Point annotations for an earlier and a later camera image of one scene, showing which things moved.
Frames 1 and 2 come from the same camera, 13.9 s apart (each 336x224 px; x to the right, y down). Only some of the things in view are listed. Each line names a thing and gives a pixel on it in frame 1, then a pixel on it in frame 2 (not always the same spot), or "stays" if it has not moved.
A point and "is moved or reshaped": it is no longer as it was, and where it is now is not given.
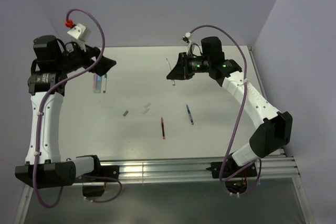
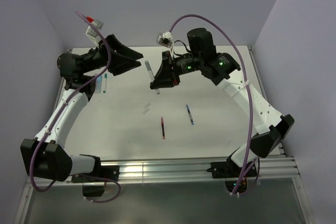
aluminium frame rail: (277, 167) stays
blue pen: (191, 119) stays
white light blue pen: (173, 81) is moved or reshaped
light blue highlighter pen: (99, 82) stays
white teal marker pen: (105, 83) stays
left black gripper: (103, 66) to (118, 64)
